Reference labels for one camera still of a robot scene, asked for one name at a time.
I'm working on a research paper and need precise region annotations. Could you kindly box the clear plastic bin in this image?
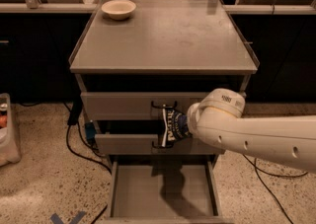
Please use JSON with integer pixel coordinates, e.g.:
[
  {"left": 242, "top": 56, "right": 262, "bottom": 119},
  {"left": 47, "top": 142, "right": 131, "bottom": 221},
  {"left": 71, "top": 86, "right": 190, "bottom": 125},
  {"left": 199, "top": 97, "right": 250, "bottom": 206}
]
[{"left": 0, "top": 93, "right": 21, "bottom": 166}]

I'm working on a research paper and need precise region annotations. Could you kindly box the black top drawer handle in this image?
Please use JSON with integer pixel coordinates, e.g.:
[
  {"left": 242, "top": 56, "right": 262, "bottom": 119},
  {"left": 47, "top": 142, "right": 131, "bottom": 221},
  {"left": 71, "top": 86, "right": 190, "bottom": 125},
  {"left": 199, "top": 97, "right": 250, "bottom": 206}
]
[{"left": 151, "top": 101, "right": 178, "bottom": 109}]

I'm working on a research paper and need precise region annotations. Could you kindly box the grey middle drawer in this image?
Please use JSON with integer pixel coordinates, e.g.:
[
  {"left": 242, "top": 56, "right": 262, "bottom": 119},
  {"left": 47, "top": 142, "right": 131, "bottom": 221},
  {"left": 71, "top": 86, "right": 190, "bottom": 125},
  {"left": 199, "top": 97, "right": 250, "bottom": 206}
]
[{"left": 95, "top": 133, "right": 224, "bottom": 155}]

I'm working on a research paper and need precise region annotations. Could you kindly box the black drawer handle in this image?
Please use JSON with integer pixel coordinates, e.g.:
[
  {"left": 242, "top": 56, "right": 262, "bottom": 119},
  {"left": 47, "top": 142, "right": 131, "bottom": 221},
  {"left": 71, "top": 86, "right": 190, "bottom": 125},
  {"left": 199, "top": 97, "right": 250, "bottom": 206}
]
[
  {"left": 151, "top": 101, "right": 178, "bottom": 109},
  {"left": 151, "top": 141, "right": 174, "bottom": 149}
]

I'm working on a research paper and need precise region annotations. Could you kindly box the black power plug block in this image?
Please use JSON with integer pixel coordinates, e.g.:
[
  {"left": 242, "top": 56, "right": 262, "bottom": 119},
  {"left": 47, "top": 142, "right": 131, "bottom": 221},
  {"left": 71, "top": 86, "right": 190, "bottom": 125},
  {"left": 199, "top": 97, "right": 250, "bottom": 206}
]
[{"left": 67, "top": 100, "right": 83, "bottom": 125}]

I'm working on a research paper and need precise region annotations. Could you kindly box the grey bottom drawer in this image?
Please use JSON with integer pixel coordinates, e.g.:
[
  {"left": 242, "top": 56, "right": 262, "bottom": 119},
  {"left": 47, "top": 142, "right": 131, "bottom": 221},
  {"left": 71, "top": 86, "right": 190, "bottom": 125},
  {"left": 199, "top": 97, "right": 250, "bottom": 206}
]
[{"left": 96, "top": 157, "right": 234, "bottom": 224}]

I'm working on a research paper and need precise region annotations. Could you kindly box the grey drawer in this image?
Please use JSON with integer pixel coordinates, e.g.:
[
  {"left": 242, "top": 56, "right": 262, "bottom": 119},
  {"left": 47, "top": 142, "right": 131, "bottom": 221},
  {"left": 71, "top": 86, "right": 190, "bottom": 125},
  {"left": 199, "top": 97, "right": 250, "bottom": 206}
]
[
  {"left": 96, "top": 157, "right": 234, "bottom": 224},
  {"left": 95, "top": 133, "right": 224, "bottom": 155},
  {"left": 80, "top": 91, "right": 247, "bottom": 121}
]

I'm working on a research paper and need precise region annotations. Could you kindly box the blue power adapter box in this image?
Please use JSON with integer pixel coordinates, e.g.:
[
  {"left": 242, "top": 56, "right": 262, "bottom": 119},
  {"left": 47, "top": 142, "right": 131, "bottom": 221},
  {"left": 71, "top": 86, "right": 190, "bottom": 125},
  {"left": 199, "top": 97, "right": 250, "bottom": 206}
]
[{"left": 84, "top": 122, "right": 97, "bottom": 142}]

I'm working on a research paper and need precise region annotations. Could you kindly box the black cable floor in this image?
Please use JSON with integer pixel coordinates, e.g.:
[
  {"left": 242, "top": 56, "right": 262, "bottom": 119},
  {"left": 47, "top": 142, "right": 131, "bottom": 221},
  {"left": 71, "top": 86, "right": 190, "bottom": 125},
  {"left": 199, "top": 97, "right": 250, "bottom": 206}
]
[
  {"left": 62, "top": 101, "right": 113, "bottom": 224},
  {"left": 242, "top": 154, "right": 309, "bottom": 224}
]

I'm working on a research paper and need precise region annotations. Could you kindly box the grey drawer cabinet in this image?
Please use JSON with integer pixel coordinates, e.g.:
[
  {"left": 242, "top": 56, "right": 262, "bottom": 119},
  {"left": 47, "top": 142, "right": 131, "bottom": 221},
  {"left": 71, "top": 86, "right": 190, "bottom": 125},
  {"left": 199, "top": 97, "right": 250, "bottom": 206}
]
[{"left": 68, "top": 0, "right": 261, "bottom": 224}]

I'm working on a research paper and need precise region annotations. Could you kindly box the black cable left floor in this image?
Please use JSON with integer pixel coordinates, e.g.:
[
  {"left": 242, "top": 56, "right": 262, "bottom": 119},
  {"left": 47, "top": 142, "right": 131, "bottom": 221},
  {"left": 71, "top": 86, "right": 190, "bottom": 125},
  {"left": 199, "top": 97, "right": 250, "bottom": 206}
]
[{"left": 62, "top": 101, "right": 113, "bottom": 224}]

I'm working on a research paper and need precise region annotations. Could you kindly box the grey top drawer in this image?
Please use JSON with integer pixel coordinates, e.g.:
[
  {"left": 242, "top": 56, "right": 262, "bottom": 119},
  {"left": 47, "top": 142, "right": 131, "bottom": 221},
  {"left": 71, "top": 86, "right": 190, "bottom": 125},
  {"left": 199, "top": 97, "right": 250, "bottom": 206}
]
[{"left": 80, "top": 91, "right": 247, "bottom": 121}]

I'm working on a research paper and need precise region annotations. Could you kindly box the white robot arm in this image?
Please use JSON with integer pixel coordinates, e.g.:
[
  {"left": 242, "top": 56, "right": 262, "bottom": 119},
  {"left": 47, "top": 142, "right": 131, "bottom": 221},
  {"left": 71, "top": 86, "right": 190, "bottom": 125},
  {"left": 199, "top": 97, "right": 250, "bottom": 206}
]
[{"left": 187, "top": 88, "right": 316, "bottom": 173}]

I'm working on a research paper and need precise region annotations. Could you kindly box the black cable right floor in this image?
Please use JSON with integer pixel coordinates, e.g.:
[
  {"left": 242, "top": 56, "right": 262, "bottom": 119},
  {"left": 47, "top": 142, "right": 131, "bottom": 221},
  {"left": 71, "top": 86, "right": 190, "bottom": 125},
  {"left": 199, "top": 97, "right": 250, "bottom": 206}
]
[{"left": 242, "top": 154, "right": 309, "bottom": 224}]

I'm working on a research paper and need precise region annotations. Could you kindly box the white ceramic bowl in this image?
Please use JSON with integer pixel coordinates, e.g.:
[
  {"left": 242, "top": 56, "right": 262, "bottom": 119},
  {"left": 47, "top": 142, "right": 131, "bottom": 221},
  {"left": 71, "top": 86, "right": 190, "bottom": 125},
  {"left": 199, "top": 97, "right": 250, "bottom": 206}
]
[{"left": 102, "top": 0, "right": 136, "bottom": 21}]

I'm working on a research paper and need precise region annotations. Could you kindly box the black middle drawer handle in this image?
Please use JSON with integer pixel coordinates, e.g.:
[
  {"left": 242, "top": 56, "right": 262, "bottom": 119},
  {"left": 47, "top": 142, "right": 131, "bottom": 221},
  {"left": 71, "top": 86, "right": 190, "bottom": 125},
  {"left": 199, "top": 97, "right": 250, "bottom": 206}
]
[{"left": 151, "top": 141, "right": 174, "bottom": 149}]

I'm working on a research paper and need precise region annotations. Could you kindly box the blue chip bag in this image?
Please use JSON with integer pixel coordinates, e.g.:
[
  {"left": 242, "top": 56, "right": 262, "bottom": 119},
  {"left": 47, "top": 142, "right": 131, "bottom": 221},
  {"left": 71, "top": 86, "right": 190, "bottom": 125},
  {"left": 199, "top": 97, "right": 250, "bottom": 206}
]
[{"left": 162, "top": 108, "right": 192, "bottom": 147}]

